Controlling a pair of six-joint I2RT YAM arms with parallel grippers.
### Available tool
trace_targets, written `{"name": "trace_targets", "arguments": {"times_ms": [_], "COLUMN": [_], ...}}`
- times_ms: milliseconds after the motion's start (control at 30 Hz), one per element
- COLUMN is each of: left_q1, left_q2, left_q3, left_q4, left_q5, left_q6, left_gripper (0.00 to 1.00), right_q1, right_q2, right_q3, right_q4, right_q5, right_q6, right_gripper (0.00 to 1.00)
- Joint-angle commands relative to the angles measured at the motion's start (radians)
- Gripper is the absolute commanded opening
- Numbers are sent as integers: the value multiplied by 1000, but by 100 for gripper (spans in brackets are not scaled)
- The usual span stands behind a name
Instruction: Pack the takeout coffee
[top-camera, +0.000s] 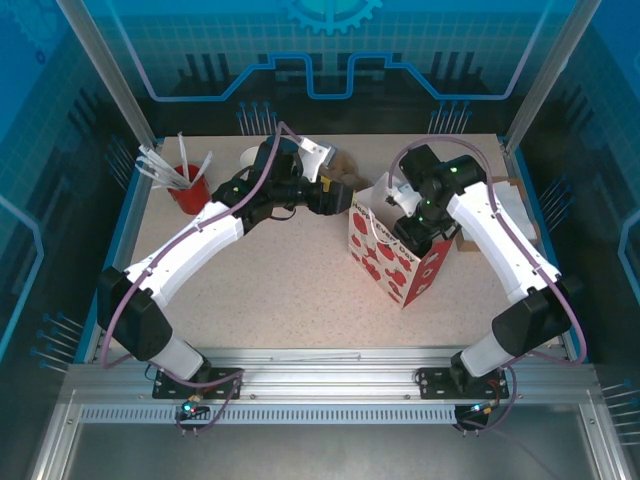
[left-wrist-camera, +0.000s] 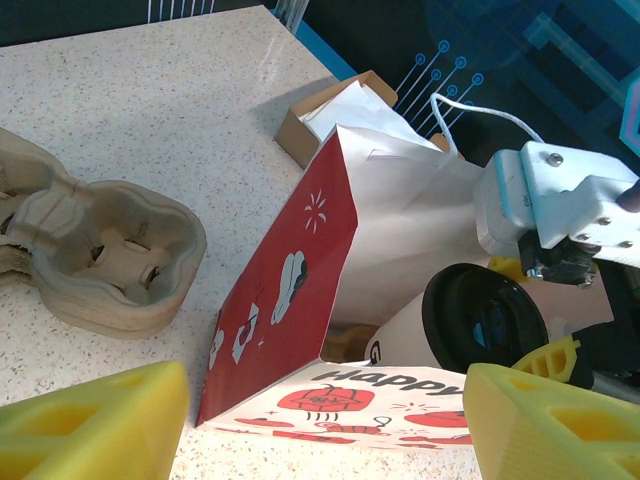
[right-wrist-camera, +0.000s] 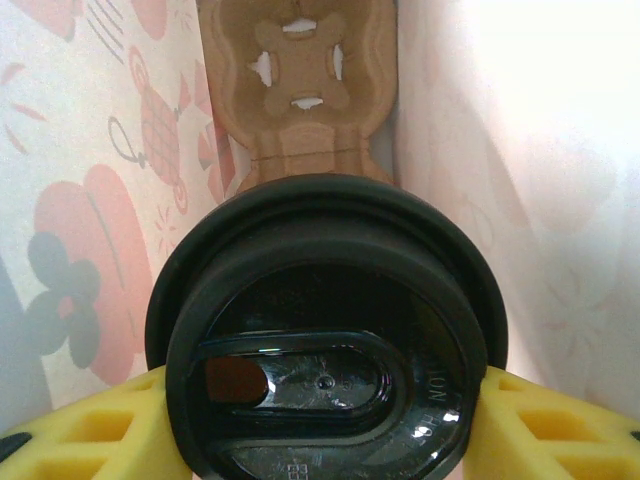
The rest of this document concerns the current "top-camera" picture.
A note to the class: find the red white paper bag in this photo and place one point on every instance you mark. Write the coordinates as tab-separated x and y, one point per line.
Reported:
385	265

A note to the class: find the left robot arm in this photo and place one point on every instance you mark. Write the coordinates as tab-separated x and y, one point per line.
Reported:
200	240

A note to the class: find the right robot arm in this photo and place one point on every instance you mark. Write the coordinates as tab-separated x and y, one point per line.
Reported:
500	240

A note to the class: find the pulp cup carrier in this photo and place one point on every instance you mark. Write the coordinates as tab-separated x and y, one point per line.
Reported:
350	170

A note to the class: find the stack of paper cups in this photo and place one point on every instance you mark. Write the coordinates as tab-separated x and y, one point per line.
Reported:
248	159

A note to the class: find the brown cardboard napkin tray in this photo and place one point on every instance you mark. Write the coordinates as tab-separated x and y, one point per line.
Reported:
467	245

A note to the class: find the white wrapped straw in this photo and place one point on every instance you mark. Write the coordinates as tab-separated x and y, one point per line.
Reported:
156	179
155	170
203	169
183	155
160	162

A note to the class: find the pile of white napkins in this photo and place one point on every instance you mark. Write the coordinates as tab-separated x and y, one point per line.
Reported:
515	205

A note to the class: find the red straw holder cup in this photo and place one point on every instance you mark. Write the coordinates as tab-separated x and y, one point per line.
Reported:
192	197

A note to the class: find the small LED circuit board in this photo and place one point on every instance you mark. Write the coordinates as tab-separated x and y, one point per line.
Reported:
194	409
480	409

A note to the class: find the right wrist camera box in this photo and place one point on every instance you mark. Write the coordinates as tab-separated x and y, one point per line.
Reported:
400	195

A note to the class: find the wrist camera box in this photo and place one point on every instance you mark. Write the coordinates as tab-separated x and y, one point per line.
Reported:
315	160
400	195

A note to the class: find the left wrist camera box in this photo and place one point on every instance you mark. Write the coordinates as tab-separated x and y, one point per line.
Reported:
315	160

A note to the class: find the aluminium mounting rail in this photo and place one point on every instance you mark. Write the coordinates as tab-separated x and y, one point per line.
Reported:
325	370

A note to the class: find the aluminium frame post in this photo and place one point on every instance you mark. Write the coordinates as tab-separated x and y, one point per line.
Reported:
110	75
550	75

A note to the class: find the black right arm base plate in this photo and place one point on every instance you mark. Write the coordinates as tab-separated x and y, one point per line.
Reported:
435	382

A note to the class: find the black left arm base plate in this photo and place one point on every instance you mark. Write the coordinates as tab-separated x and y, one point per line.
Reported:
225	382

